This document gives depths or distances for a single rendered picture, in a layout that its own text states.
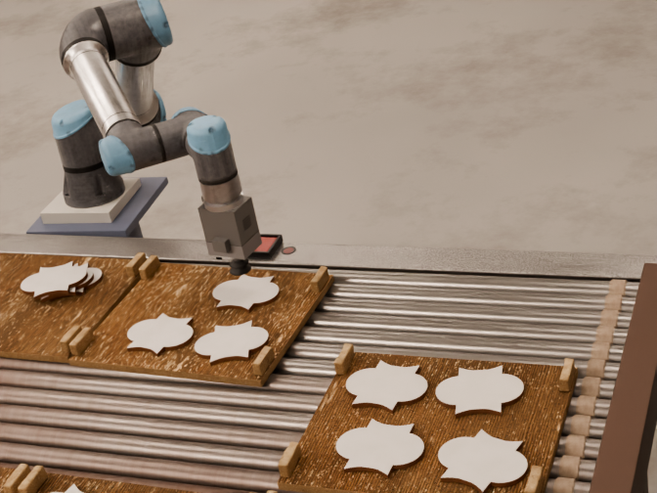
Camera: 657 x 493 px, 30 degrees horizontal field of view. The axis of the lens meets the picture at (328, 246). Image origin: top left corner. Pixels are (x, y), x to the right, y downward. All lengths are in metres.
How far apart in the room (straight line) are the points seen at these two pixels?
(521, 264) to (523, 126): 2.70
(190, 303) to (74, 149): 0.68
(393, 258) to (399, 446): 0.63
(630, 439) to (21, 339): 1.21
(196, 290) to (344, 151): 2.69
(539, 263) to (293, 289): 0.48
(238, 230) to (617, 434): 0.81
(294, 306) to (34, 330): 0.53
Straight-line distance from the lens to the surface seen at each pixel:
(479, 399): 2.02
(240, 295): 2.41
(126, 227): 2.94
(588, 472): 1.92
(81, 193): 3.01
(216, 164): 2.25
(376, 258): 2.50
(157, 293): 2.50
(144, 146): 2.31
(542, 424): 1.98
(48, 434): 2.24
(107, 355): 2.36
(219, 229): 2.32
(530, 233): 4.32
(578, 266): 2.39
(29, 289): 2.60
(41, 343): 2.46
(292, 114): 5.53
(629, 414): 1.97
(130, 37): 2.62
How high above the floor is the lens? 2.18
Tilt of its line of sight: 30 degrees down
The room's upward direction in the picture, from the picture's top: 11 degrees counter-clockwise
